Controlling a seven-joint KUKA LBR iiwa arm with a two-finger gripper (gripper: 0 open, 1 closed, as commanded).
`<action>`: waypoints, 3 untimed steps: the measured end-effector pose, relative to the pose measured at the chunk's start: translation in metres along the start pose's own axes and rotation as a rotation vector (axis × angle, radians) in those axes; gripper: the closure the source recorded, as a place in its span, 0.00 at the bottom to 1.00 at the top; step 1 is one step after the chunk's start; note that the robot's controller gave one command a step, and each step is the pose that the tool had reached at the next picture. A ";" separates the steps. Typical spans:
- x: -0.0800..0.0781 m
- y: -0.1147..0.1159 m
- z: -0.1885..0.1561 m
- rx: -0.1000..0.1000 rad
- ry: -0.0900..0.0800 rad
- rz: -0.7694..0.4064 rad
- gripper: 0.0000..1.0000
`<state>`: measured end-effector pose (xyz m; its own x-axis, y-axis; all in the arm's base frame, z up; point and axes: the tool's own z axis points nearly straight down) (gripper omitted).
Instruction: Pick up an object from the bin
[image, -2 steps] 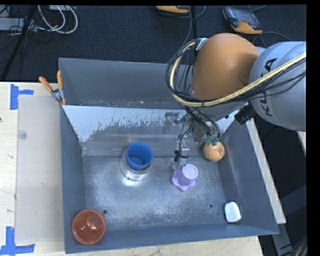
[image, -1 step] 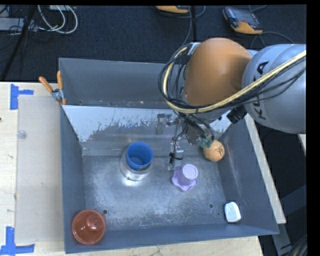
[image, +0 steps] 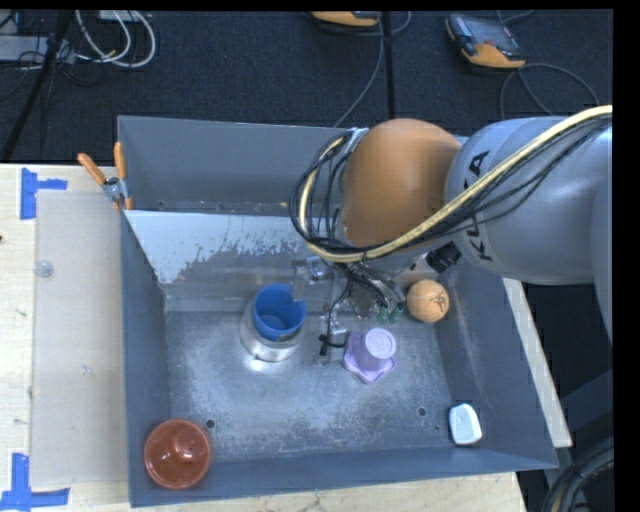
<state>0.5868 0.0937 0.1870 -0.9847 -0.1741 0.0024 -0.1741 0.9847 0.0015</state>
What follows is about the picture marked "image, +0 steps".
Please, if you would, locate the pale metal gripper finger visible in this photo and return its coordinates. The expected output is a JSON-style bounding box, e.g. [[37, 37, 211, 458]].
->
[[291, 256, 326, 302], [313, 313, 350, 367]]

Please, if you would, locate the blue plastic cup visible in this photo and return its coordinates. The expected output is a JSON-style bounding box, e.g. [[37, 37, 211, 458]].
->
[[251, 282, 308, 344]]

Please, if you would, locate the purple plastic cup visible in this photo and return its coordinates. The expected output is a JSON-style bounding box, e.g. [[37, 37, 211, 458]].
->
[[342, 327, 399, 386]]

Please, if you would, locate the tan ball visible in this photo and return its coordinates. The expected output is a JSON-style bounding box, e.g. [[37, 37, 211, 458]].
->
[[405, 278, 451, 324]]

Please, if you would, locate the shiny metal cup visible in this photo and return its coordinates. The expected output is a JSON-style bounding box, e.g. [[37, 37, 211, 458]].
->
[[238, 298, 306, 364]]

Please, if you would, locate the grey metal bin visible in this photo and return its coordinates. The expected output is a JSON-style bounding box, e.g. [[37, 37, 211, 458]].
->
[[115, 114, 560, 509]]

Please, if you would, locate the small white rounded block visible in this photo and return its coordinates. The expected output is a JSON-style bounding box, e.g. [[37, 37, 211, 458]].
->
[[447, 402, 484, 447]]

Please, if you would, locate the red-brown round bowl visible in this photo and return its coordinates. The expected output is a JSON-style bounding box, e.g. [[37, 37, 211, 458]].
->
[[142, 418, 213, 491]]

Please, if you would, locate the pale flat board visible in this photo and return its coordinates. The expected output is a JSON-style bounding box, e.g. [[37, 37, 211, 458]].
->
[[28, 189, 129, 494]]

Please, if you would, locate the black cylinder on white bracket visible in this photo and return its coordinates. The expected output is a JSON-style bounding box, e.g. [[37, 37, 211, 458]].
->
[[399, 241, 463, 282]]

